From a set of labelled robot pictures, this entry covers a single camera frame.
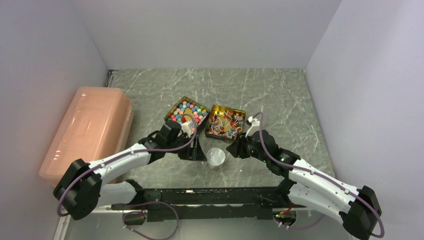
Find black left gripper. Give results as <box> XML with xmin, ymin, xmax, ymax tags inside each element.
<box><xmin>165</xmin><ymin>134</ymin><xmax>207</xmax><ymax>162</ymax></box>

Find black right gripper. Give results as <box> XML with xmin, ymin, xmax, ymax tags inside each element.
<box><xmin>226</xmin><ymin>131</ymin><xmax>269</xmax><ymax>164</ymax></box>

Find white jar lid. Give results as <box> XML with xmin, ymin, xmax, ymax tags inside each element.
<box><xmin>206</xmin><ymin>147</ymin><xmax>226</xmax><ymax>165</ymax></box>

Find gold tin of lollipops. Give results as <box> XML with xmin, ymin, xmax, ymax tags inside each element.
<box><xmin>205</xmin><ymin>105</ymin><xmax>246</xmax><ymax>141</ymax></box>

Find gold tin of star candies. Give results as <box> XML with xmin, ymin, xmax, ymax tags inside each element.
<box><xmin>164</xmin><ymin>96</ymin><xmax>211</xmax><ymax>133</ymax></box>

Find clear plastic jar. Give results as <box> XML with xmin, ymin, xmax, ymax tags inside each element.
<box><xmin>207</xmin><ymin>162</ymin><xmax>225</xmax><ymax>170</ymax></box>

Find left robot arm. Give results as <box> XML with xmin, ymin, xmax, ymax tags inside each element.
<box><xmin>53</xmin><ymin>120</ymin><xmax>206</xmax><ymax>220</ymax></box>

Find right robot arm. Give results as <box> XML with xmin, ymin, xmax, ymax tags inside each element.
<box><xmin>226</xmin><ymin>130</ymin><xmax>385</xmax><ymax>240</ymax></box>

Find pink plastic storage box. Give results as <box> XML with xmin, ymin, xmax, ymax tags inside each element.
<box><xmin>39</xmin><ymin>86</ymin><xmax>134</xmax><ymax>187</ymax></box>

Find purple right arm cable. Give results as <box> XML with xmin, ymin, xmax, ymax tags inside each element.
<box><xmin>253</xmin><ymin>111</ymin><xmax>386</xmax><ymax>239</ymax></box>

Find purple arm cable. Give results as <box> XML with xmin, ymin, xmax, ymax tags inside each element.
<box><xmin>253</xmin><ymin>111</ymin><xmax>386</xmax><ymax>239</ymax></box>
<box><xmin>56</xmin><ymin>114</ymin><xmax>199</xmax><ymax>218</ymax></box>

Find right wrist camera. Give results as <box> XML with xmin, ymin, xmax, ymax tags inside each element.
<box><xmin>246</xmin><ymin>116</ymin><xmax>260</xmax><ymax>137</ymax></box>

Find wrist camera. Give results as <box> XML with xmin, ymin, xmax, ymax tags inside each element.
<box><xmin>246</xmin><ymin>116</ymin><xmax>260</xmax><ymax>137</ymax></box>
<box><xmin>181</xmin><ymin>120</ymin><xmax>197</xmax><ymax>137</ymax></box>

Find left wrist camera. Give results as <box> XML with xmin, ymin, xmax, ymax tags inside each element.
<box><xmin>181</xmin><ymin>120</ymin><xmax>197</xmax><ymax>137</ymax></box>

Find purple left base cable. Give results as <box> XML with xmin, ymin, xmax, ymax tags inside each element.
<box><xmin>121</xmin><ymin>201</ymin><xmax>180</xmax><ymax>240</ymax></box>

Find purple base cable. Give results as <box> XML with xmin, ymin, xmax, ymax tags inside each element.
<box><xmin>276</xmin><ymin>213</ymin><xmax>326</xmax><ymax>231</ymax></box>
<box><xmin>121</xmin><ymin>201</ymin><xmax>180</xmax><ymax>240</ymax></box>

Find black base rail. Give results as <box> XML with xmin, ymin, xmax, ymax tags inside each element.
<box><xmin>111</xmin><ymin>186</ymin><xmax>292</xmax><ymax>222</ymax></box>

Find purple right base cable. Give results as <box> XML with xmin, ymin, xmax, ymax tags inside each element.
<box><xmin>276</xmin><ymin>213</ymin><xmax>326</xmax><ymax>231</ymax></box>

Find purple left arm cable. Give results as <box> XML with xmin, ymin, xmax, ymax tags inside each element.
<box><xmin>56</xmin><ymin>114</ymin><xmax>199</xmax><ymax>218</ymax></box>

